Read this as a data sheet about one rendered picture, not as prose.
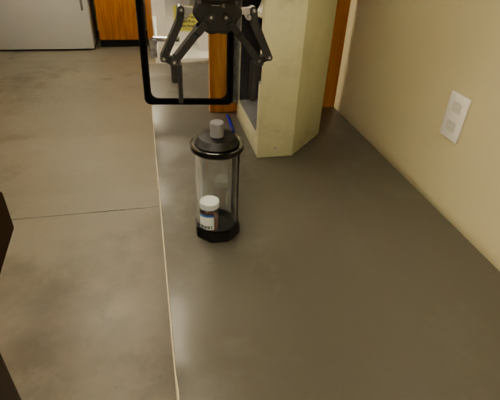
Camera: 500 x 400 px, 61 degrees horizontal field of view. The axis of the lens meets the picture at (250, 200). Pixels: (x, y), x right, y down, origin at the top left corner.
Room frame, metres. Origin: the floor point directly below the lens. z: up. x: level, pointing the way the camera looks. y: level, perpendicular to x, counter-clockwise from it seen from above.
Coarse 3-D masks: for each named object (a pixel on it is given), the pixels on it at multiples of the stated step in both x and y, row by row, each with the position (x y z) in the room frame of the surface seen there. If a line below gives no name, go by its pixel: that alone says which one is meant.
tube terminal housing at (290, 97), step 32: (288, 0) 1.16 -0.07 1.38; (320, 0) 1.24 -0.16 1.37; (288, 32) 1.16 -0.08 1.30; (320, 32) 1.26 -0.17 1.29; (288, 64) 1.16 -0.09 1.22; (320, 64) 1.29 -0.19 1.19; (288, 96) 1.17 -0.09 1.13; (320, 96) 1.32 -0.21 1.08; (256, 128) 1.17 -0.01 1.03; (288, 128) 1.17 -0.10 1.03
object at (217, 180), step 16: (192, 144) 0.76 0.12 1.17; (240, 144) 0.77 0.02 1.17; (208, 160) 0.74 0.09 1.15; (224, 160) 0.74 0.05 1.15; (208, 176) 0.74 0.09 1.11; (224, 176) 0.74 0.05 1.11; (208, 192) 0.74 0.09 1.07; (224, 192) 0.74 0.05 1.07; (208, 208) 0.74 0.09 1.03; (224, 208) 0.74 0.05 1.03; (208, 224) 0.74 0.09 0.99; (224, 224) 0.74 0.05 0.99
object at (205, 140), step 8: (216, 120) 0.79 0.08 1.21; (216, 128) 0.77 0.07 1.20; (200, 136) 0.78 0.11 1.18; (208, 136) 0.78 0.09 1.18; (216, 136) 0.77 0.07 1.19; (224, 136) 0.78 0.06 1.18; (232, 136) 0.78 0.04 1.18; (200, 144) 0.75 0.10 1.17; (208, 144) 0.75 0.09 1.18; (216, 144) 0.75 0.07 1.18; (224, 144) 0.75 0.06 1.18; (232, 144) 0.76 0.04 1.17
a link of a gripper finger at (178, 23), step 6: (180, 6) 0.76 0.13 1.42; (180, 12) 0.76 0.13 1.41; (180, 18) 0.76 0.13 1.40; (174, 24) 0.76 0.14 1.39; (180, 24) 0.76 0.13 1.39; (174, 30) 0.75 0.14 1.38; (168, 36) 0.76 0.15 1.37; (174, 36) 0.75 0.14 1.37; (168, 42) 0.75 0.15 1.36; (174, 42) 0.75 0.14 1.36; (162, 48) 0.77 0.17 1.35; (168, 48) 0.75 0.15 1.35; (162, 54) 0.75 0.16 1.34; (168, 54) 0.75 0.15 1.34; (162, 60) 0.75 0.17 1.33
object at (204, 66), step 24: (144, 0) 1.41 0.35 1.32; (168, 0) 1.41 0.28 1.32; (192, 0) 1.42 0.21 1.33; (168, 24) 1.41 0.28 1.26; (192, 24) 1.42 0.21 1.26; (192, 48) 1.42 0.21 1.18; (216, 48) 1.43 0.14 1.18; (168, 72) 1.41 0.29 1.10; (192, 72) 1.42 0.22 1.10; (216, 72) 1.43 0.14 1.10; (168, 96) 1.41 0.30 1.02; (192, 96) 1.42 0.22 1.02; (216, 96) 1.43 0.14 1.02
